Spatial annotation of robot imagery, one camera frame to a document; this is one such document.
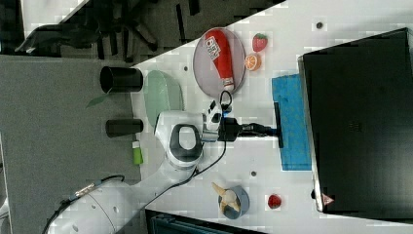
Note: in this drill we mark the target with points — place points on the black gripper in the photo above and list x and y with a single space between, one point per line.
229 129

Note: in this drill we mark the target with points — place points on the blue oven door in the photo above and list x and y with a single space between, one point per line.
291 124

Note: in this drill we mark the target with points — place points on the black toaster oven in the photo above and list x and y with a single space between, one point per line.
358 99

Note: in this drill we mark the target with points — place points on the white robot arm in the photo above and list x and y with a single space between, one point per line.
107 206

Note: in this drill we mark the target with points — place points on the orange slice toy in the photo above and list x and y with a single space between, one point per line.
252 62

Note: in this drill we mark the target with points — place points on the peeled banana toy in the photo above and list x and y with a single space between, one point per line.
228 198

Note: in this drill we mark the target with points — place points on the grey round plate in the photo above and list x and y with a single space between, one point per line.
205 72

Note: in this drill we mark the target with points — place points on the red strawberry toy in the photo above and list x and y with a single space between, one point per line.
259 42
274 201

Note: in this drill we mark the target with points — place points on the red plush ketchup bottle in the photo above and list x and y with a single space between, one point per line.
219 51

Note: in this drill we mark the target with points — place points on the green perforated colander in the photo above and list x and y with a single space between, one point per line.
161 93

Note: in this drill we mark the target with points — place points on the green marker pen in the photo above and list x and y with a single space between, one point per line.
137 157

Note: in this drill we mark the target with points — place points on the black office chair base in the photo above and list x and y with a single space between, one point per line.
119 17

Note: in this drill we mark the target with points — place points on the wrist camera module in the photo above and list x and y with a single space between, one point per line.
213 116

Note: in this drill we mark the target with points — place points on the small black cylinder post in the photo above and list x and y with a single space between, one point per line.
123 127

